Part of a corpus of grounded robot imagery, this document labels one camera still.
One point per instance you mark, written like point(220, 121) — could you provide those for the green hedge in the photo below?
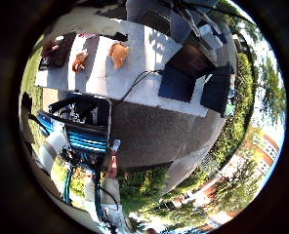
point(235, 123)

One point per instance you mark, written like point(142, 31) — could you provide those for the person in khaki shorts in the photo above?
point(111, 188)

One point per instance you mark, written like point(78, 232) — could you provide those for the black slatted plastic basket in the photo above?
point(58, 53)

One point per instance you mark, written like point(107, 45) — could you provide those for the pink plush toy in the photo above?
point(86, 35)

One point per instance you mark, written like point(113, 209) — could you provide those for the grey metal slatted chair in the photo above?
point(180, 27)

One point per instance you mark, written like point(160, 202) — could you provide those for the black and blue cart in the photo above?
point(84, 128)

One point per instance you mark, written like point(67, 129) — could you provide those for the orange and white building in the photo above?
point(265, 151)

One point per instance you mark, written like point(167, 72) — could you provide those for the brown teddy bear toy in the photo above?
point(119, 53)

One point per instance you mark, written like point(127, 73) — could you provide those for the orange and white plush toy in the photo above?
point(79, 62)

